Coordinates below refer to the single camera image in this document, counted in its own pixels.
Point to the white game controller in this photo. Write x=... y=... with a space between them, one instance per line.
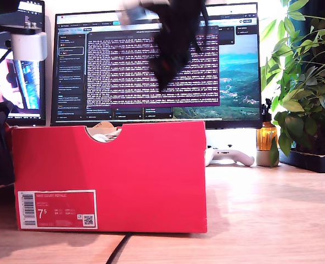
x=234 y=155

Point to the tan cardboard shoe insert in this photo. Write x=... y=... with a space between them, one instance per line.
x=102 y=126

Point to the green leafy houseplant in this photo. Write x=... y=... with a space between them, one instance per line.
x=303 y=90

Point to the red cardboard shoebox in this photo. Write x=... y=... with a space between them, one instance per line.
x=124 y=178

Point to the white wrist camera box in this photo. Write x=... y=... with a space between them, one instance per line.
x=29 y=46

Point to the small black computer monitor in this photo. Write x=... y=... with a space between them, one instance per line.
x=27 y=82

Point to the black planter tray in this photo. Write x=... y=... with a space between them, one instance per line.
x=311 y=162

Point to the large black computer monitor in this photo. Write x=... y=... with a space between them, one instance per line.
x=234 y=82

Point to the amber pump bottle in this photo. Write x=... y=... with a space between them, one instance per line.
x=265 y=136

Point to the pale round pot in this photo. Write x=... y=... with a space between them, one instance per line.
x=263 y=159

